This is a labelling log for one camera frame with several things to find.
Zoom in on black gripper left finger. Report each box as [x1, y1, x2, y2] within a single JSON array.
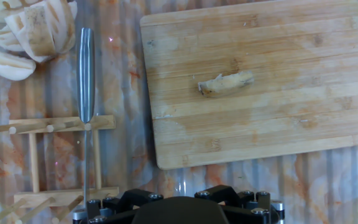
[[72, 188, 164, 224]]

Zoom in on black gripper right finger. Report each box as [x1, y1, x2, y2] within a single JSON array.
[[194, 184, 285, 224]]

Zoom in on lotus root piece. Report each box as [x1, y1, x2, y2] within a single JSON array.
[[197, 70, 255, 98]]

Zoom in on steel cleaver knife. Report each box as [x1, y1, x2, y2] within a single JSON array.
[[76, 27, 96, 207]]

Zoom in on pale lotus wedge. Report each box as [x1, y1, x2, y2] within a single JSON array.
[[0, 49, 37, 82]]

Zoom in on wooden peg rack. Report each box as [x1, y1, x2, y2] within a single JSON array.
[[0, 114, 120, 224]]

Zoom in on marble pattern plastic sheet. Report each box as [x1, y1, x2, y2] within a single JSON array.
[[0, 0, 358, 224]]

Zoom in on bamboo cutting board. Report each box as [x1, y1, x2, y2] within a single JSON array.
[[139, 0, 358, 170]]

